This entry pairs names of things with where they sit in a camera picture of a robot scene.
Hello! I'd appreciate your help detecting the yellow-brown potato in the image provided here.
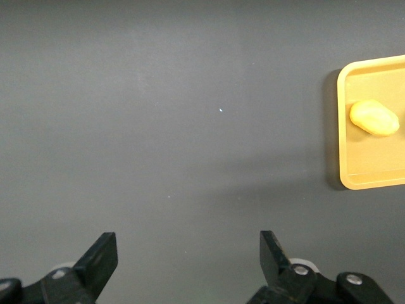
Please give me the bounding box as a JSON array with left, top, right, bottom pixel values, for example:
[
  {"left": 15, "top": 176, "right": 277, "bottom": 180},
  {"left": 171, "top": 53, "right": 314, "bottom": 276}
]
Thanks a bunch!
[{"left": 349, "top": 99, "right": 401, "bottom": 137}]

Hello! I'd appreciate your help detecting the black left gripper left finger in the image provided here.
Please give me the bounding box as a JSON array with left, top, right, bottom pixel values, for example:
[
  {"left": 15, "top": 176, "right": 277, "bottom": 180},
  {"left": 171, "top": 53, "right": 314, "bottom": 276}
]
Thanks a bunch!
[{"left": 40, "top": 232, "right": 119, "bottom": 304}]

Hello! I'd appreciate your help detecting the yellow plastic tray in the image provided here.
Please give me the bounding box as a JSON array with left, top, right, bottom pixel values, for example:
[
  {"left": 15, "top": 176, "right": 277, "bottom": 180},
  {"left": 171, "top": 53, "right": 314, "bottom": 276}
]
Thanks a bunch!
[{"left": 336, "top": 54, "right": 405, "bottom": 191}]

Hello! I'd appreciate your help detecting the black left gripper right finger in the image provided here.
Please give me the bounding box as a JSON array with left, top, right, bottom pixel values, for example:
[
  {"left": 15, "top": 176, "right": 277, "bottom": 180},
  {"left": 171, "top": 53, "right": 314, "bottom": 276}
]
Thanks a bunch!
[{"left": 246, "top": 230, "right": 337, "bottom": 304}]

